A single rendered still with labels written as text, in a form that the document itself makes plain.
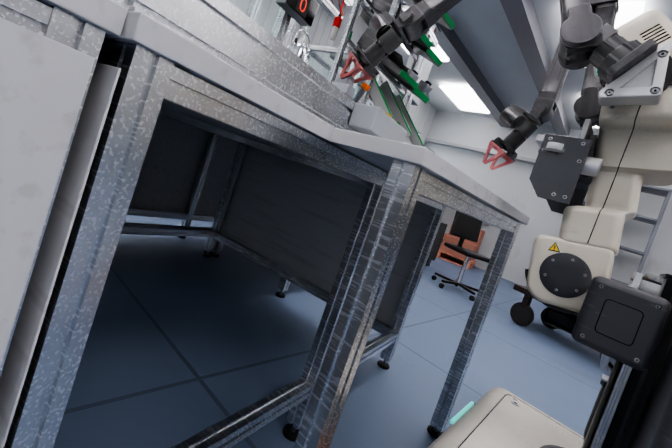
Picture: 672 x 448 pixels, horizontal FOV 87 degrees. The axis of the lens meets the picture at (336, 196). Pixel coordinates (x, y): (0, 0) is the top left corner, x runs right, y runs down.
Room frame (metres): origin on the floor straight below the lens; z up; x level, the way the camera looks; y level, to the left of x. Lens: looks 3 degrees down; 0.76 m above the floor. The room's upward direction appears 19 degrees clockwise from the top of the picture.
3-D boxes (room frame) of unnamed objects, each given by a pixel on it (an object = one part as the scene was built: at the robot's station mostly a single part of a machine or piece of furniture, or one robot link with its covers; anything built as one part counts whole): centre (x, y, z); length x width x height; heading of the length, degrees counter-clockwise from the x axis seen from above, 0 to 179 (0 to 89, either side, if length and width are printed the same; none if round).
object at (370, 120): (0.96, -0.05, 0.93); 0.21 x 0.07 x 0.06; 149
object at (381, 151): (1.14, -0.13, 0.84); 0.90 x 0.70 x 0.03; 141
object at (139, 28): (1.37, 0.47, 0.85); 1.50 x 1.41 x 0.03; 149
